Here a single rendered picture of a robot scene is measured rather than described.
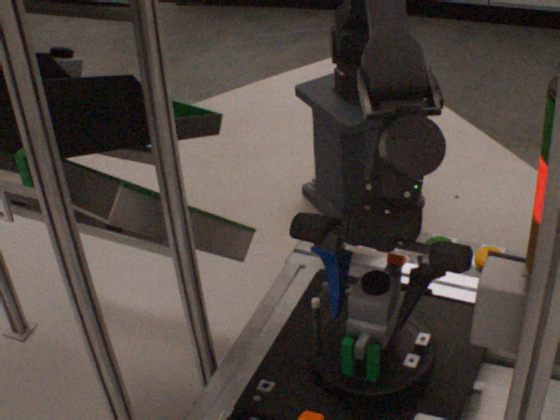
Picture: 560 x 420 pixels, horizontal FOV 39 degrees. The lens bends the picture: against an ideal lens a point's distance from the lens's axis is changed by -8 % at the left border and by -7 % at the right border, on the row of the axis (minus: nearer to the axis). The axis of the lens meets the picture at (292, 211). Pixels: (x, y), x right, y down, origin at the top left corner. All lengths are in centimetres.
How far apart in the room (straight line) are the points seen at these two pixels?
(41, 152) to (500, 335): 39
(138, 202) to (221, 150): 66
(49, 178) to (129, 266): 64
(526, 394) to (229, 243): 47
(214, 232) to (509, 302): 44
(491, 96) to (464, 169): 198
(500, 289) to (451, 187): 76
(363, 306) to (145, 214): 24
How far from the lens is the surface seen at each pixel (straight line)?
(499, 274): 66
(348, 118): 118
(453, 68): 360
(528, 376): 68
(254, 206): 136
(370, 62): 85
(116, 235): 94
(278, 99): 164
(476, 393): 94
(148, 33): 75
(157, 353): 114
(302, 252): 112
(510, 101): 339
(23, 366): 118
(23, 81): 62
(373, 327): 87
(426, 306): 102
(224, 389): 96
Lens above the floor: 168
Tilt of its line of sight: 38 degrees down
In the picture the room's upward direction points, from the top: 4 degrees counter-clockwise
